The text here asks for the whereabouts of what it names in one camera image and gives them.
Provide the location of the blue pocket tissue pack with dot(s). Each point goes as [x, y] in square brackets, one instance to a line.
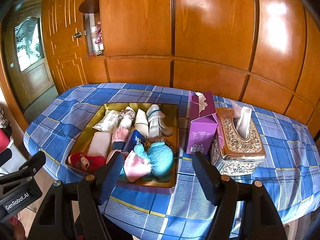
[135, 140]

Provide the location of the ornate gold tissue box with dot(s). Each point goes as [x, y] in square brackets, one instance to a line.
[237, 150]

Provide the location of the blue plaid tablecloth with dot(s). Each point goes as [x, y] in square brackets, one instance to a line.
[150, 205]

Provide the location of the wooden wardrobe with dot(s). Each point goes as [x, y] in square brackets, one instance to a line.
[212, 30]

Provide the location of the pink white floral containers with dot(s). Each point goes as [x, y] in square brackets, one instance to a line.
[96, 40]

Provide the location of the purple carton box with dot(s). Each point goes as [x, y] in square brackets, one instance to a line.
[200, 132]

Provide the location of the white sock with green stripes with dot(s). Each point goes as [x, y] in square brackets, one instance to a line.
[156, 122]

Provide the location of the small white floral sock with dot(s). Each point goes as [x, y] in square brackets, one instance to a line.
[126, 120]

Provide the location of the red plush toy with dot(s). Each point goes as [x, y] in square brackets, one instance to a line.
[92, 160]

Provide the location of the glass panel door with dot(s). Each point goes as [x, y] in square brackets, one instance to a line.
[32, 80]

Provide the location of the white soft packet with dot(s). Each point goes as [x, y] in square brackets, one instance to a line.
[100, 143]

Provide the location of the red cloth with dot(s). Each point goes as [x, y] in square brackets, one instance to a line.
[5, 137]

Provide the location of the blue plush elephant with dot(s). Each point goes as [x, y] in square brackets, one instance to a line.
[160, 160]

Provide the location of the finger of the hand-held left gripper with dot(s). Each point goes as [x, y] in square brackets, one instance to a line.
[27, 167]

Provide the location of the wooden door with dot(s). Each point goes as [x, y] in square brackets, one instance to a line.
[65, 62]

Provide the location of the person's left hand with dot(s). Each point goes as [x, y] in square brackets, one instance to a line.
[14, 221]

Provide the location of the pink towel with blue band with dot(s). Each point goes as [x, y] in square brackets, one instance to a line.
[120, 136]

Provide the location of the brown satin scrunchie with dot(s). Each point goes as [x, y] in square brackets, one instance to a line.
[168, 143]

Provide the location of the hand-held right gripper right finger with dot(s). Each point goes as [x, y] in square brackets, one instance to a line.
[205, 180]

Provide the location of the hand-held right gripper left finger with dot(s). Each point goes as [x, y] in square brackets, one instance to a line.
[111, 177]

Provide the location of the gold metal tray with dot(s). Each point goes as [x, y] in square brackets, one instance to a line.
[173, 135]

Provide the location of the clear plastic white packet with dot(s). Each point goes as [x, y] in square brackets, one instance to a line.
[107, 121]

